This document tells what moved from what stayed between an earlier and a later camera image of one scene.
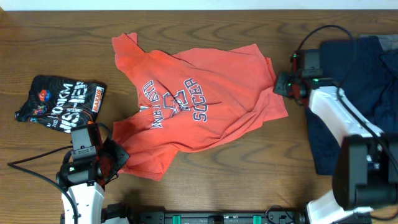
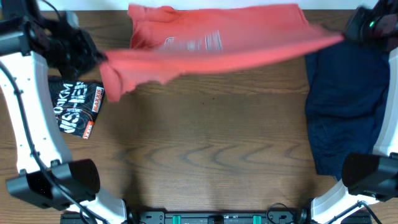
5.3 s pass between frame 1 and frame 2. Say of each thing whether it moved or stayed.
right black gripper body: moved
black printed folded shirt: stayed
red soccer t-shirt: moved
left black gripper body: moved
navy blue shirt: stayed
